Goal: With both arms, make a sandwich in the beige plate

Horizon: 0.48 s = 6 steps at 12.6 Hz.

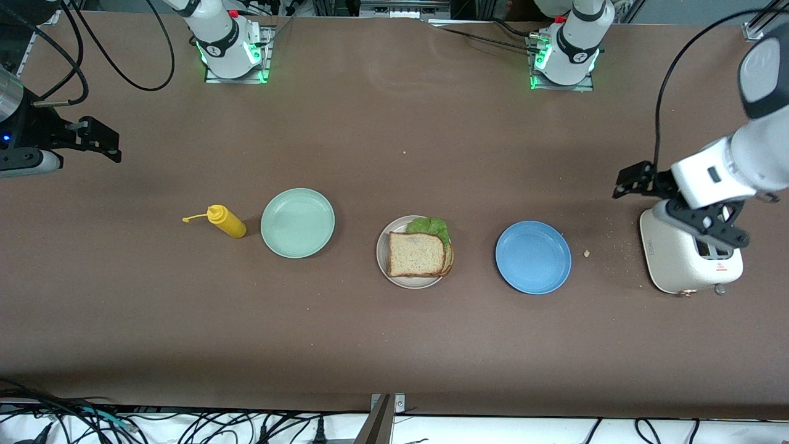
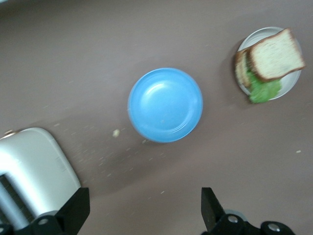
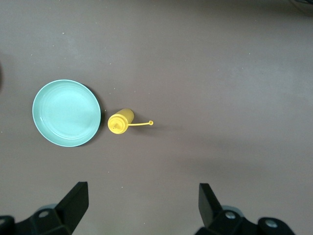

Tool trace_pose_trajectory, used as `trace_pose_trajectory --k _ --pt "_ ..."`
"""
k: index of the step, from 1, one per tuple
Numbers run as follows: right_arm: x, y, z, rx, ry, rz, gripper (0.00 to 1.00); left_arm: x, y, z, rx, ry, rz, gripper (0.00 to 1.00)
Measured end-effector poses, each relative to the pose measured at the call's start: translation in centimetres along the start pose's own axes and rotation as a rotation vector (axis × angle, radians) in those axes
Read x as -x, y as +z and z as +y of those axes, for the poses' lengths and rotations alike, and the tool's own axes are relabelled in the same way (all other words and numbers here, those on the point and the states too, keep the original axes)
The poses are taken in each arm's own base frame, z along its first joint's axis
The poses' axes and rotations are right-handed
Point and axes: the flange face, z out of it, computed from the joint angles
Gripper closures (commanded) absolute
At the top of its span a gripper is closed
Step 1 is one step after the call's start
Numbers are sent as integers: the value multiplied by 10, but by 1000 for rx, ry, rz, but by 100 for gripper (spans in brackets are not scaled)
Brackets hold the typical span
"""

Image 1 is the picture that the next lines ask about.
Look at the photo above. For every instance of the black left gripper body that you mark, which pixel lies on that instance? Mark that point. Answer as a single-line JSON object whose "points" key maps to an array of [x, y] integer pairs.
{"points": [[660, 180]]}

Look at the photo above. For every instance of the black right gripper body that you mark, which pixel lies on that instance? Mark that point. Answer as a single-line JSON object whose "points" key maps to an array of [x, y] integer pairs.
{"points": [[34, 131]]}

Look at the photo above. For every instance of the yellow squeeze bottle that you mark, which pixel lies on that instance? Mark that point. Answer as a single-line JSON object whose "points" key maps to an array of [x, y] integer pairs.
{"points": [[229, 225]]}

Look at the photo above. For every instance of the toasted bread slice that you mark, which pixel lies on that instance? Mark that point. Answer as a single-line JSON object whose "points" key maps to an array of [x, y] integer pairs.
{"points": [[449, 259], [416, 254]]}

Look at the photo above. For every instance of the green lettuce leaf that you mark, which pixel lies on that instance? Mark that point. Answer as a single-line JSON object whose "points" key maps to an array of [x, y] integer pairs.
{"points": [[431, 226]]}

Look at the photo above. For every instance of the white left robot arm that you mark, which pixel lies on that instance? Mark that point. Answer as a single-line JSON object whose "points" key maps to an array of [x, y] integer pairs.
{"points": [[758, 154]]}

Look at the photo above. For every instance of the blue plate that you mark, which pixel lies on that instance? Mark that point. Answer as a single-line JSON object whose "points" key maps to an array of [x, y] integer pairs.
{"points": [[533, 257]]}

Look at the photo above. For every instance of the mint green plate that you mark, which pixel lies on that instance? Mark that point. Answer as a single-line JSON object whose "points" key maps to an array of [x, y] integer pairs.
{"points": [[298, 223]]}

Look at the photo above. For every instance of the beige plate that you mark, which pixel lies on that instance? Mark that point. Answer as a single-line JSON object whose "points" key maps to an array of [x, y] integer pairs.
{"points": [[382, 240]]}

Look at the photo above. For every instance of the white toaster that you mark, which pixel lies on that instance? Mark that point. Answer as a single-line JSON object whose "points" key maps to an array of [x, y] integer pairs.
{"points": [[669, 259]]}

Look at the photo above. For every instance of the red box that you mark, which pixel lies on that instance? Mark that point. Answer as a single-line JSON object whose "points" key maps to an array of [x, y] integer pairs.
{"points": [[499, 7]]}

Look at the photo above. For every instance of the grey metal box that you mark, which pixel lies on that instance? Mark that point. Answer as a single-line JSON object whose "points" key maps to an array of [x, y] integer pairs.
{"points": [[404, 7]]}

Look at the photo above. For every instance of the grey metal bar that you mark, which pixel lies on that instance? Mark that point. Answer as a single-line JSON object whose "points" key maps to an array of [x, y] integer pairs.
{"points": [[377, 425]]}

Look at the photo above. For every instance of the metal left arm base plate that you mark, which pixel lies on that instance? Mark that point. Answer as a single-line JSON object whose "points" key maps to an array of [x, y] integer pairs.
{"points": [[561, 87]]}

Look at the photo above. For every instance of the aluminium frame bar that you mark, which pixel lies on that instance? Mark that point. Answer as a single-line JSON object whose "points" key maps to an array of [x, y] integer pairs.
{"points": [[761, 21]]}

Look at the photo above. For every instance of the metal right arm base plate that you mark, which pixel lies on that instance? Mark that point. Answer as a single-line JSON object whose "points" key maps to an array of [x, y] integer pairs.
{"points": [[266, 52]]}

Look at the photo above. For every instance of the metal corner bracket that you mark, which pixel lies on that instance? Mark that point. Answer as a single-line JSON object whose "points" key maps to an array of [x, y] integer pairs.
{"points": [[399, 404]]}

